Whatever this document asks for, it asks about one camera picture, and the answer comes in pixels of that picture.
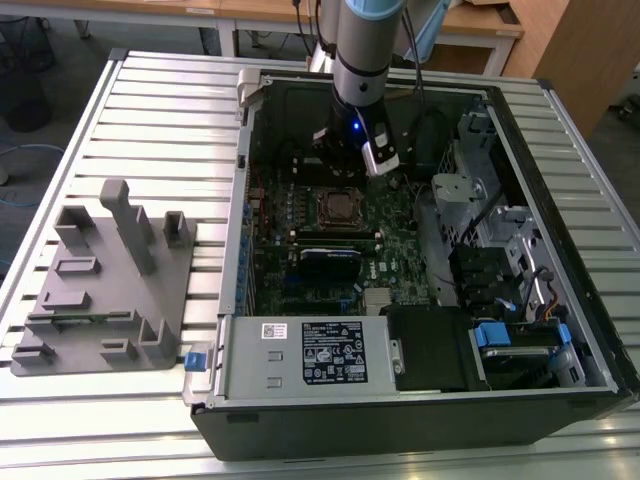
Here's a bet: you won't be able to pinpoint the silver square CPU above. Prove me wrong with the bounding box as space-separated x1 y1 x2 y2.
329 196 357 220

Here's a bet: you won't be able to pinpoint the metal socket cover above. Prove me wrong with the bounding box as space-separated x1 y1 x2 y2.
318 187 370 229

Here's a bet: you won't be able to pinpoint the black RAM slot bank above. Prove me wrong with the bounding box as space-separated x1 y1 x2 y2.
298 226 381 240
294 158 369 187

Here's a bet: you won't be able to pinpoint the CPU socket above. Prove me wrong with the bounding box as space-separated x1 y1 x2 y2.
315 185 372 230

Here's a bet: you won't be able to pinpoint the green motherboard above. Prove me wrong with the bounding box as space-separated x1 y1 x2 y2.
247 164 441 317

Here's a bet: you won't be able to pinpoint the black graphics card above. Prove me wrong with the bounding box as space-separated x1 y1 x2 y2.
298 245 362 282

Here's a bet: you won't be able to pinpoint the perforated metal drive cage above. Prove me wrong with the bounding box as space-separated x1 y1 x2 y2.
430 112 501 251

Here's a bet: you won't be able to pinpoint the black disk bay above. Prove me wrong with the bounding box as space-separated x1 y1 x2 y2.
447 245 517 317

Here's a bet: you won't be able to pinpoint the silver power supply unit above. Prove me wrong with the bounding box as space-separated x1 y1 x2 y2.
213 314 401 401

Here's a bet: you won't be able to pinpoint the hard disk in blue carrier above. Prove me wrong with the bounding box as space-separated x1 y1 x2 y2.
468 321 574 392

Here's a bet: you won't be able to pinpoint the grey parts rack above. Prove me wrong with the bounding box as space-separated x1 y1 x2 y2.
9 178 200 377

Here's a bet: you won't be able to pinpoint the wooden cabinet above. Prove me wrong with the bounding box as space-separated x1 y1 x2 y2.
504 0 640 139

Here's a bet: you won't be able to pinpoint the black PC case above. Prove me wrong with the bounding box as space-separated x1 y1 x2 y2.
182 67 640 462

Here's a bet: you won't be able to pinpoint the black office chair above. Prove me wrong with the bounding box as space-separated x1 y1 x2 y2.
0 14 56 134

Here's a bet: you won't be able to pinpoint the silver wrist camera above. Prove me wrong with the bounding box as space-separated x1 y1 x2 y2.
360 122 401 177

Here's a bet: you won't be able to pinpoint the thick black cable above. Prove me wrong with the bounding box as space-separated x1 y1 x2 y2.
408 107 452 172
460 183 500 246

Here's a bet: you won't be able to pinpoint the wooden desk white frame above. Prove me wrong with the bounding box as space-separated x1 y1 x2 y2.
234 0 525 77
0 0 236 57

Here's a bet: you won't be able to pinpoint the coloured power wires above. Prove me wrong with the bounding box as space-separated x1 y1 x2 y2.
537 294 569 324

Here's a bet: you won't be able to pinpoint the blue floor cable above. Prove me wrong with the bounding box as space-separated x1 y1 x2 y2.
0 143 65 209

